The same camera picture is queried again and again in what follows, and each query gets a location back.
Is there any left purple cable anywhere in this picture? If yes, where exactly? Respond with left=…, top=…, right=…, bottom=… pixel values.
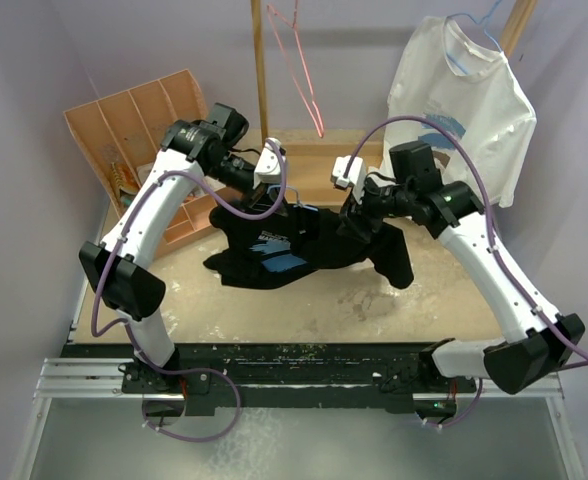
left=89, top=138, right=290, bottom=444

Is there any black t-shirt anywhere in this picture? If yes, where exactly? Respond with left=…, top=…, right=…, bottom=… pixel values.
left=203, top=205, right=414, bottom=290

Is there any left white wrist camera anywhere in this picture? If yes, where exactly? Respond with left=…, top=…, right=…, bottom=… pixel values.
left=253, top=137, right=287, bottom=187

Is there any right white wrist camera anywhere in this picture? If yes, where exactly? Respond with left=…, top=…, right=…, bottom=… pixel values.
left=330, top=156, right=367, bottom=204

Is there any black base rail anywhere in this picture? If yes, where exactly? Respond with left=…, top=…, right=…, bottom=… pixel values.
left=61, top=342, right=478, bottom=417

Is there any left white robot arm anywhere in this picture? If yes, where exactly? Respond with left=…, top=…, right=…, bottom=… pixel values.
left=79, top=103, right=287, bottom=392

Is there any blue wire hanger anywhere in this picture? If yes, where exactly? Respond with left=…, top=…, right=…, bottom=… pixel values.
left=267, top=185, right=319, bottom=212

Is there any spiral notebook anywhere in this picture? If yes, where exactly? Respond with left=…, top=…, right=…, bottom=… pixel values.
left=110, top=162, right=139, bottom=201

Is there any pink desk organizer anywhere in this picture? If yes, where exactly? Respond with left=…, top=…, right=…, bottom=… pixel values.
left=64, top=70, right=207, bottom=231

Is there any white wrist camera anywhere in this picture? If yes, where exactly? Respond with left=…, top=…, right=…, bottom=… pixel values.
left=330, top=156, right=367, bottom=204
left=253, top=137, right=287, bottom=187

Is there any wooden clothes rack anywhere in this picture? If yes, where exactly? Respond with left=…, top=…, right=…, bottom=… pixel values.
left=250, top=1, right=537, bottom=205

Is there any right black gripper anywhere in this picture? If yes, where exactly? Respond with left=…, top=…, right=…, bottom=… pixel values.
left=337, top=174, right=415, bottom=242

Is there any purple cable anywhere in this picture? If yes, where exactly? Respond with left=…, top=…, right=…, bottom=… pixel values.
left=348, top=115, right=588, bottom=431
left=89, top=138, right=290, bottom=444

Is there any aluminium frame rail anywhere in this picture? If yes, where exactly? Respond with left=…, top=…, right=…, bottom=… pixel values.
left=13, top=359, right=586, bottom=479

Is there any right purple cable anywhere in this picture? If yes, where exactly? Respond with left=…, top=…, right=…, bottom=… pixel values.
left=348, top=115, right=588, bottom=431

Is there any blue hanger under white shirt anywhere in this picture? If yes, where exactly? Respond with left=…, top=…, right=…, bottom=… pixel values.
left=443, top=0, right=503, bottom=76

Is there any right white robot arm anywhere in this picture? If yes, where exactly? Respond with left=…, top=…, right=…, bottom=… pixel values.
left=331, top=141, right=585, bottom=394

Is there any white t-shirt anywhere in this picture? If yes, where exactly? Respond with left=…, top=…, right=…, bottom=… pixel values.
left=383, top=17, right=537, bottom=208

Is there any pink wire hanger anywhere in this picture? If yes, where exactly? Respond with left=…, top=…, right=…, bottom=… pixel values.
left=266, top=1, right=326, bottom=139

